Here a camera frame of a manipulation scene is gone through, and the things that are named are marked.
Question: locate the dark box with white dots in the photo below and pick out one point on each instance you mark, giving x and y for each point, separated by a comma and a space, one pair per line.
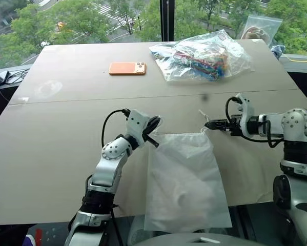
53, 234

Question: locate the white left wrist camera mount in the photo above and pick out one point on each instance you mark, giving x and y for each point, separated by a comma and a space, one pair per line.
138, 123

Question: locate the clear zip bag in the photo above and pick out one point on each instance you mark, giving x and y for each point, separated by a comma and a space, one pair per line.
261, 29

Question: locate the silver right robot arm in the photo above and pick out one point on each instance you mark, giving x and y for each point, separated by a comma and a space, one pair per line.
296, 128

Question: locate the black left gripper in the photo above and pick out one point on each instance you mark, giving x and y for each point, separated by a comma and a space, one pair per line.
147, 128

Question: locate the orange smartphone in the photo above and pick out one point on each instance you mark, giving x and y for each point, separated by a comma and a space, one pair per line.
125, 68

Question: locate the blue cloth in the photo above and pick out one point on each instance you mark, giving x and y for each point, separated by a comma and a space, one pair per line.
278, 51

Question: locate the grey robot torso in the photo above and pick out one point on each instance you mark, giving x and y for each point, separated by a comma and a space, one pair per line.
194, 239

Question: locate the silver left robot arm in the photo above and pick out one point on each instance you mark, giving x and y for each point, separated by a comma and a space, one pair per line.
107, 169

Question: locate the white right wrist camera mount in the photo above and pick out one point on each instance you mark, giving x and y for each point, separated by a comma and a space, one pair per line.
246, 110

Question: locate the black window post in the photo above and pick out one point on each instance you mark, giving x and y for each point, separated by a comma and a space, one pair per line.
167, 20

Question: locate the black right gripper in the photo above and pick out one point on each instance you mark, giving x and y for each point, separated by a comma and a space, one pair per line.
234, 125

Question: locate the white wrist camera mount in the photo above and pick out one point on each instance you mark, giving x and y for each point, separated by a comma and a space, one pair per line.
246, 110
138, 123

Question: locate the clear bag of colourful items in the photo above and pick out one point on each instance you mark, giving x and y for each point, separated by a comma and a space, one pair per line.
202, 61

